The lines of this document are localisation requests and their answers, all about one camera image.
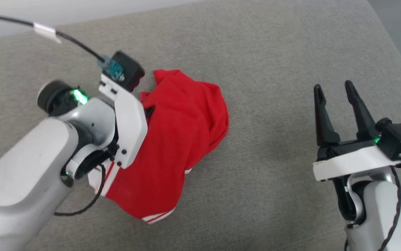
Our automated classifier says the braided black right arm cable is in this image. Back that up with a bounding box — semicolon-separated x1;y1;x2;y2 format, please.
378;167;401;251

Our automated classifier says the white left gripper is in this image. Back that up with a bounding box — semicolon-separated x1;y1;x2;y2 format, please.
99;73;155;170

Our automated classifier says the red garment with white stripes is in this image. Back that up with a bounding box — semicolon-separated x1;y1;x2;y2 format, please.
88;69;230;224

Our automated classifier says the black cable with teal plug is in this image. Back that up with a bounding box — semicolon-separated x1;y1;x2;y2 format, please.
0;12;124;81

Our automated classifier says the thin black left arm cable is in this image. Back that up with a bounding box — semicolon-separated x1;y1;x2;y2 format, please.
54;164;107;216

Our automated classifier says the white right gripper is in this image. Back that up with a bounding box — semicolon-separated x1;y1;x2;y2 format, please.
313;80;401;182

